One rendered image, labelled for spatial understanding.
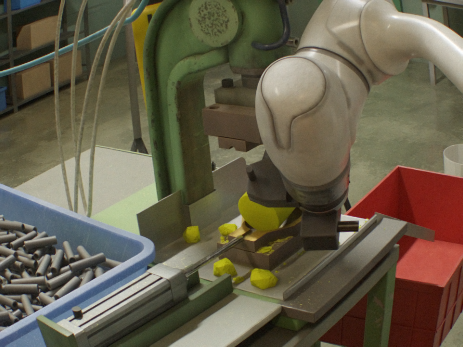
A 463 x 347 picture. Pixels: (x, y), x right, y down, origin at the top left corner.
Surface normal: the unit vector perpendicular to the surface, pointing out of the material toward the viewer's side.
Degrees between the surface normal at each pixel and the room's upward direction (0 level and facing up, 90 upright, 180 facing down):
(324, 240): 130
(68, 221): 81
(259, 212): 106
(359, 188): 0
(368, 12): 52
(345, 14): 41
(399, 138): 0
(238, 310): 0
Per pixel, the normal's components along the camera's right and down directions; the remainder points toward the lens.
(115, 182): -0.09, -0.93
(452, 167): -0.85, 0.30
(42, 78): 0.78, 0.16
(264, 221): -0.55, 0.58
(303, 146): -0.07, 0.82
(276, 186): -0.20, -0.47
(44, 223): -0.62, 0.19
